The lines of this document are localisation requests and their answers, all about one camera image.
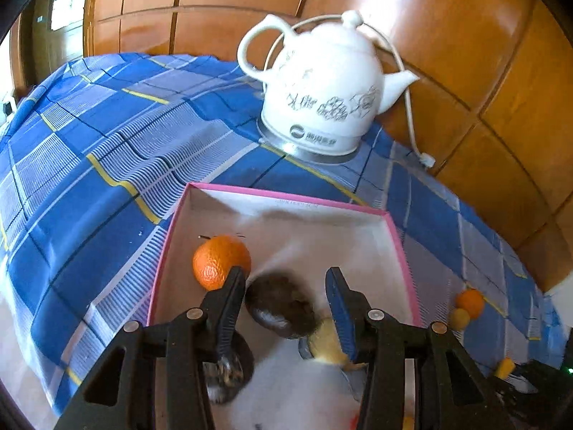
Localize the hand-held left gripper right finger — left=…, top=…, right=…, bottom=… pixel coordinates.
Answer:
left=325, top=266, right=524, bottom=430

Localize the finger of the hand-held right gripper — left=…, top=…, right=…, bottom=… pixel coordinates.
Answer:
left=489, top=375, right=522, bottom=398

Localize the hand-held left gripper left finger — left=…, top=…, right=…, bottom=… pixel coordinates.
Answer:
left=56, top=266, right=248, bottom=430

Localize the pale yellow roll dark wrap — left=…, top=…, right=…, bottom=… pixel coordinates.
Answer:
left=298, top=318, right=365, bottom=372

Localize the orange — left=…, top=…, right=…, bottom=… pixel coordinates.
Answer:
left=192, top=234, right=252, bottom=291
left=456, top=289, right=486, bottom=319

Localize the dark brown avocado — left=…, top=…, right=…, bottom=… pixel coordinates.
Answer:
left=245, top=271, right=318, bottom=340

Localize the pink cardboard box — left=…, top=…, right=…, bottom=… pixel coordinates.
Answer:
left=147, top=183, right=424, bottom=430

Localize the silver kettle base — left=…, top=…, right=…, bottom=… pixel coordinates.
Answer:
left=257, top=119, right=372, bottom=164

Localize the blue plaid tablecloth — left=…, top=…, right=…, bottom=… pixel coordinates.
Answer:
left=0, top=53, right=560, bottom=417

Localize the white ceramic electric kettle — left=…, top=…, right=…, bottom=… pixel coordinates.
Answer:
left=237, top=9, right=422, bottom=155

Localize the white power cable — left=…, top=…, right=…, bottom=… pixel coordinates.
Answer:
left=269, top=14, right=426, bottom=159

